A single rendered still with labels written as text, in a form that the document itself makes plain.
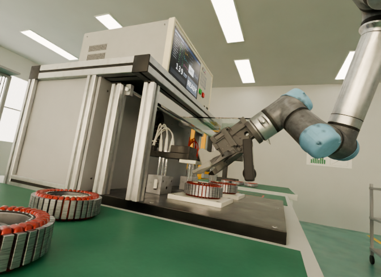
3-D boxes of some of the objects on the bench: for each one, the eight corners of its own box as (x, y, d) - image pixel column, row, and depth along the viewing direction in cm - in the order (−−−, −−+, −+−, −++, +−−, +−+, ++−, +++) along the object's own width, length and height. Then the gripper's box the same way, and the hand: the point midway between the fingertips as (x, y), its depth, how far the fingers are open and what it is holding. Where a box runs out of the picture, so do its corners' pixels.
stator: (240, 193, 89) (240, 184, 89) (233, 194, 79) (234, 184, 79) (213, 189, 94) (214, 180, 94) (203, 190, 84) (204, 180, 84)
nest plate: (233, 202, 68) (233, 198, 68) (221, 208, 54) (221, 202, 55) (187, 194, 74) (188, 191, 74) (166, 198, 60) (168, 193, 60)
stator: (225, 197, 67) (227, 185, 68) (216, 201, 57) (217, 186, 58) (191, 192, 71) (193, 180, 72) (177, 194, 61) (178, 180, 62)
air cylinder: (197, 190, 94) (198, 177, 95) (190, 191, 87) (191, 176, 88) (185, 188, 96) (187, 175, 97) (178, 189, 89) (180, 175, 90)
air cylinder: (171, 193, 72) (173, 176, 73) (159, 194, 65) (162, 175, 66) (157, 191, 74) (160, 174, 75) (145, 192, 67) (148, 173, 68)
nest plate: (244, 197, 90) (245, 193, 90) (238, 200, 76) (238, 196, 77) (209, 191, 96) (209, 188, 96) (197, 193, 82) (198, 189, 82)
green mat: (284, 196, 152) (284, 196, 152) (287, 206, 96) (287, 205, 96) (164, 179, 188) (164, 179, 188) (115, 178, 133) (116, 177, 133)
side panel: (80, 198, 57) (104, 79, 62) (70, 199, 54) (95, 74, 59) (13, 183, 67) (37, 83, 72) (2, 183, 65) (28, 79, 70)
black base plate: (282, 205, 95) (283, 200, 96) (286, 245, 37) (287, 231, 38) (183, 189, 113) (183, 185, 114) (80, 199, 55) (82, 190, 56)
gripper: (249, 125, 73) (200, 159, 77) (238, 106, 55) (177, 152, 59) (265, 146, 70) (214, 180, 74) (260, 134, 52) (193, 180, 56)
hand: (202, 176), depth 65 cm, fingers open, 14 cm apart
